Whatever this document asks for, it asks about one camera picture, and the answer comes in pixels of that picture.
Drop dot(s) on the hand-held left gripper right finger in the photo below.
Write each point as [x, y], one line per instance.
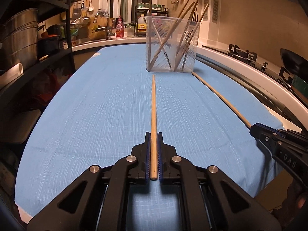
[160, 158]

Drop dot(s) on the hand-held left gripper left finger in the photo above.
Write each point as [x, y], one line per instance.
[148, 158]

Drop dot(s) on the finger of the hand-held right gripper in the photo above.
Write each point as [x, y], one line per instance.
[269, 131]
[263, 140]

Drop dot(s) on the wooden chopstick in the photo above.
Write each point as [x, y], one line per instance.
[221, 98]
[205, 12]
[184, 16]
[178, 16]
[195, 7]
[153, 115]

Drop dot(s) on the clear plastic utensil holder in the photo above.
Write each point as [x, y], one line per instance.
[168, 69]

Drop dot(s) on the person's right hand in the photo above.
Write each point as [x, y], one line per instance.
[297, 197]

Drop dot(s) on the green box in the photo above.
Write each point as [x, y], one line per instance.
[300, 86]

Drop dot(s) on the blue cloth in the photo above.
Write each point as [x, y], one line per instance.
[96, 113]

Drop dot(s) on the black wok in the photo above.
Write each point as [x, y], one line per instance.
[294, 61]

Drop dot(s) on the black gas stove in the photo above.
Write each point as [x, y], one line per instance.
[252, 57]

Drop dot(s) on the striped white straw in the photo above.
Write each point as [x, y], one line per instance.
[166, 55]
[184, 61]

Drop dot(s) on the clear oil jug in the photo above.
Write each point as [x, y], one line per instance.
[142, 26]

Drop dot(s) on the pink refill pouch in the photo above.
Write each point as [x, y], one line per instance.
[119, 27]

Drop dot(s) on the chrome sink faucet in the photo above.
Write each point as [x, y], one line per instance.
[103, 26]

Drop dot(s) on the black cooking pot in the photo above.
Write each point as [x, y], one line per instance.
[49, 44]

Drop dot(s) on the black spice rack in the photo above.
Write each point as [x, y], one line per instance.
[156, 7]

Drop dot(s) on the black shelf rack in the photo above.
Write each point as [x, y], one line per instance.
[68, 28]

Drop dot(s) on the white tube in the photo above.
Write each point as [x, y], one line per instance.
[12, 73]

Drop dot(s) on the hanging metal grater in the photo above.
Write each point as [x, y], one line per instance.
[77, 10]

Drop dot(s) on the hanging white ladle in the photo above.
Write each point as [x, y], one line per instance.
[90, 4]

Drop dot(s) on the steel stockpot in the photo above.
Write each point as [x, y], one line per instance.
[18, 38]

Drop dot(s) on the wall vent grille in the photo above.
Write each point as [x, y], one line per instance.
[211, 9]

